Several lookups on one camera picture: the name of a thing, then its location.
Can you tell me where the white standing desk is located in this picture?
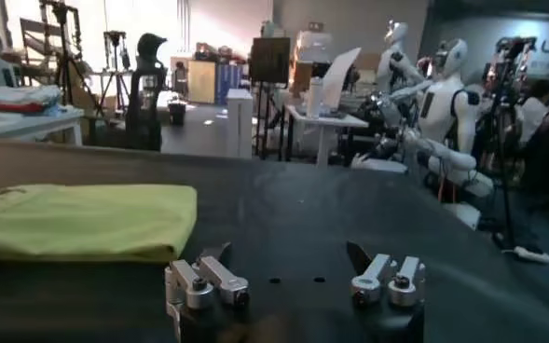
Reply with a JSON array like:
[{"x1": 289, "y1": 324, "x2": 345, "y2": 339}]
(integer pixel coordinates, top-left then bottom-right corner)
[{"x1": 285, "y1": 104, "x2": 370, "y2": 169}]

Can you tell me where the black monitor on stand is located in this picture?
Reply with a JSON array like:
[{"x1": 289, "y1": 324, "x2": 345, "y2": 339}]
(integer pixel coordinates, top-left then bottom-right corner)
[{"x1": 249, "y1": 36, "x2": 292, "y2": 85}]

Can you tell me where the white water bottle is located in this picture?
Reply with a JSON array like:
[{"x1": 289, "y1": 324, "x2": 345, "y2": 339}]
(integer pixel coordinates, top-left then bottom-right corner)
[{"x1": 306, "y1": 76, "x2": 324, "y2": 119}]

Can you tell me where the white power strip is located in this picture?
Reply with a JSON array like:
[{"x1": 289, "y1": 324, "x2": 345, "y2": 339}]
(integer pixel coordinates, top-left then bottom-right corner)
[{"x1": 501, "y1": 245, "x2": 549, "y2": 266}]

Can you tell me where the black pole stand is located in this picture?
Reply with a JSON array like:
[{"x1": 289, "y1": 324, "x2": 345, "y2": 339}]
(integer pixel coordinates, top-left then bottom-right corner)
[{"x1": 483, "y1": 36, "x2": 536, "y2": 248}]

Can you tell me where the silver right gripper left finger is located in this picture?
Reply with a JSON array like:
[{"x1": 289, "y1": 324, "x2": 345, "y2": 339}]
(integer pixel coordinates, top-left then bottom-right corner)
[{"x1": 164, "y1": 240, "x2": 250, "y2": 311}]

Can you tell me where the yellow-green t-shirt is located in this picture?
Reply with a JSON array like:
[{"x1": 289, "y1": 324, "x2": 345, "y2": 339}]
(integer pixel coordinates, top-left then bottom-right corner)
[{"x1": 0, "y1": 184, "x2": 199, "y2": 265}]

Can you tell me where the white work table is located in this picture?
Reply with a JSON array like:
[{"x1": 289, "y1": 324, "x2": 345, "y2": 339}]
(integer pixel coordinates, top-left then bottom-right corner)
[{"x1": 0, "y1": 106, "x2": 85, "y2": 145}]

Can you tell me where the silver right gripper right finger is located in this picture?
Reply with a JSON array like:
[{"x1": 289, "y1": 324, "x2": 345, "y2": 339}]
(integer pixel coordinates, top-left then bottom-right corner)
[{"x1": 346, "y1": 240, "x2": 427, "y2": 309}]

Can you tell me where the black office chair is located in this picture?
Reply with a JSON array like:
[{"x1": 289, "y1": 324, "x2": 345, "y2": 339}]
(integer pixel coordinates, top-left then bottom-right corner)
[{"x1": 124, "y1": 32, "x2": 169, "y2": 153}]

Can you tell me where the stack of folded clothes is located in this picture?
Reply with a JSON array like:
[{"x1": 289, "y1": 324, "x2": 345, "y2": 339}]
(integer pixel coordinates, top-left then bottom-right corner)
[{"x1": 0, "y1": 85, "x2": 63, "y2": 116}]

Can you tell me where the tall white cardboard box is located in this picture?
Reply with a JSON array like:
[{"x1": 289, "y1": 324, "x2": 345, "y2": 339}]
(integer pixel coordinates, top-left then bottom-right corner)
[{"x1": 226, "y1": 88, "x2": 254, "y2": 159}]

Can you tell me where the tall black tripod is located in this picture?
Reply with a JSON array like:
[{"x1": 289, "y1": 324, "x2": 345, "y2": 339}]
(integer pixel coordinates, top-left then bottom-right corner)
[{"x1": 40, "y1": 0, "x2": 103, "y2": 117}]

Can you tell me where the white humanoid robot on base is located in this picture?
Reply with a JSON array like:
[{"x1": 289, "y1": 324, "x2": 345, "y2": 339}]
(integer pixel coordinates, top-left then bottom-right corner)
[{"x1": 352, "y1": 37, "x2": 494, "y2": 229}]

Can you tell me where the short black tripod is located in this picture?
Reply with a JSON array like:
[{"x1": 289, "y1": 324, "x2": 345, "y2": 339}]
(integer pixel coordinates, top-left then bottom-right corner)
[{"x1": 99, "y1": 30, "x2": 133, "y2": 113}]

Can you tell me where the white curved board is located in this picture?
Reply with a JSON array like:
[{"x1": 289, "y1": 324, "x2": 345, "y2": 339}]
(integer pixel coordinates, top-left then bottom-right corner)
[{"x1": 323, "y1": 46, "x2": 363, "y2": 113}]

